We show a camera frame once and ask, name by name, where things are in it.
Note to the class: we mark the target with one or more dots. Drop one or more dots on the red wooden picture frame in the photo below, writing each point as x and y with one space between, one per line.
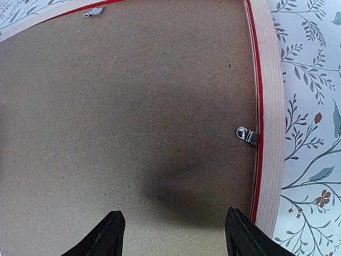
270 120

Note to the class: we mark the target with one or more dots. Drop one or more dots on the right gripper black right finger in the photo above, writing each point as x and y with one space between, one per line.
245 238

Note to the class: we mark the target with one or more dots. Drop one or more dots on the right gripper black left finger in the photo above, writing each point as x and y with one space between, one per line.
106 238

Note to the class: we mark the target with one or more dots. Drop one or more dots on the brown cardboard backing board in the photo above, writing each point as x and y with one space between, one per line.
120 120

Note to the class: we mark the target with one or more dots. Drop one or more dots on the floral patterned table cover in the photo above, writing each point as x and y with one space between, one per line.
170 112

